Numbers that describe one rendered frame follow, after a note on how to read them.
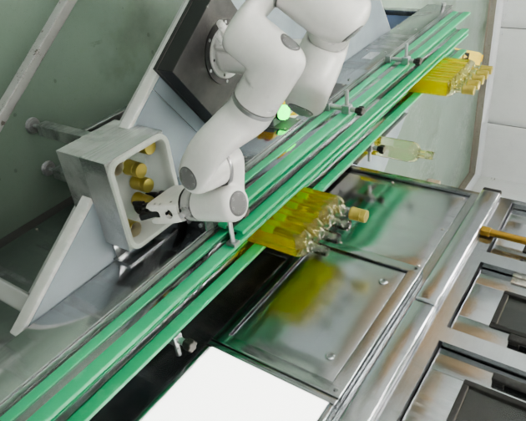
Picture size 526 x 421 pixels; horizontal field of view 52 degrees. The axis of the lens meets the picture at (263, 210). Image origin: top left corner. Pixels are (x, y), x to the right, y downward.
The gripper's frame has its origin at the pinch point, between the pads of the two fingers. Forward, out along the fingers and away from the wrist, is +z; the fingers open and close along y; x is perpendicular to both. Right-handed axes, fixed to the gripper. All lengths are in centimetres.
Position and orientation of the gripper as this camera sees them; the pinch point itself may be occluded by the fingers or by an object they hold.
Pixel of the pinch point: (147, 202)
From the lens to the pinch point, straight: 127.9
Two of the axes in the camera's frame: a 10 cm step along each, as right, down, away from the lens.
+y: 5.6, -5.0, 6.6
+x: -3.2, -8.6, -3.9
